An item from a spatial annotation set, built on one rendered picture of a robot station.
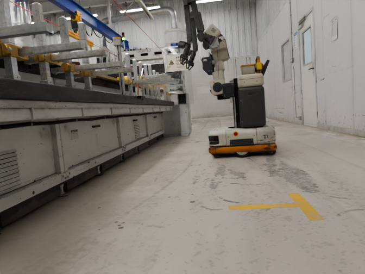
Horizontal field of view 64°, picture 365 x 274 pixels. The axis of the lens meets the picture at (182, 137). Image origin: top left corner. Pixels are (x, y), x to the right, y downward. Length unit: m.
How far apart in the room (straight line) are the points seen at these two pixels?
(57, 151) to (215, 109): 10.29
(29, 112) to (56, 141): 0.60
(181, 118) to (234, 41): 7.09
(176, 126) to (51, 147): 4.07
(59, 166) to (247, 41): 10.93
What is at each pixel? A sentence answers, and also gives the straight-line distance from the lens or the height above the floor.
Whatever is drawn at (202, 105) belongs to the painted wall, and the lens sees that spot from 12.05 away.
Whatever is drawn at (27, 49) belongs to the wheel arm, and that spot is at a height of 0.83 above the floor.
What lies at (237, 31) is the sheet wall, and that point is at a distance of 12.42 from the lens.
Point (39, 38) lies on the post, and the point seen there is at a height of 0.93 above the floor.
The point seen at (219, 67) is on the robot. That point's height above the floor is 0.93.
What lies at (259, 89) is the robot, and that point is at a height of 0.65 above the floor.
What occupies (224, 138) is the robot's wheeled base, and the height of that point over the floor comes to 0.20.
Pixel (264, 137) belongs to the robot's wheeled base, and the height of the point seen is 0.18.
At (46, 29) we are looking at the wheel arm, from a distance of 1.14.
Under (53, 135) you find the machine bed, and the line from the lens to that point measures 2.10.
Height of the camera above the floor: 0.51
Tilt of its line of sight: 5 degrees down
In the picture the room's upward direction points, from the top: 5 degrees counter-clockwise
